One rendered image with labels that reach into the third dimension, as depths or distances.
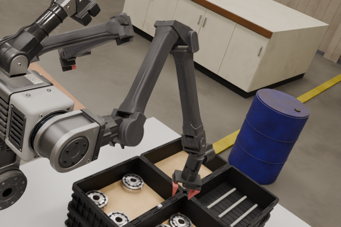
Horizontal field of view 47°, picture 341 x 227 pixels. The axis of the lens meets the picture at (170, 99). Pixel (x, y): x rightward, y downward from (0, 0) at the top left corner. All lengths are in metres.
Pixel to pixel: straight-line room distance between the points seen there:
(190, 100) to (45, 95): 0.52
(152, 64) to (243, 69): 4.08
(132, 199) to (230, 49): 3.71
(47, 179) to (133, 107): 1.01
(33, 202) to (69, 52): 0.69
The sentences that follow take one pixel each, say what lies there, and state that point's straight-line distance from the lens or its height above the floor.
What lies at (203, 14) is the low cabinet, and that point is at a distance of 5.50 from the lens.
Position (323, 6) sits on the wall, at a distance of 8.99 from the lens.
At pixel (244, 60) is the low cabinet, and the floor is 0.48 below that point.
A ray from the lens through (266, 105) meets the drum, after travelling 3.45.
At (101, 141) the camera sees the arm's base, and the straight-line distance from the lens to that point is 1.04.
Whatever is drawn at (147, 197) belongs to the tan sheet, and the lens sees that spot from 1.87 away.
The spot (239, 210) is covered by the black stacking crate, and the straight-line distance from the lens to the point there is 2.02.
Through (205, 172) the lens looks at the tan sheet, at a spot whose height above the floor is 0.83.
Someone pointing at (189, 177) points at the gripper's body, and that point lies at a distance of 1.48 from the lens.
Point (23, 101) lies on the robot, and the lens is 1.01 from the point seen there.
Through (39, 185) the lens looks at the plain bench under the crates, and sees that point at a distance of 2.01.
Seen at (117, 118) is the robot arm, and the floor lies 1.48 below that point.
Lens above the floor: 2.05
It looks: 26 degrees down
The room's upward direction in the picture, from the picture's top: 18 degrees clockwise
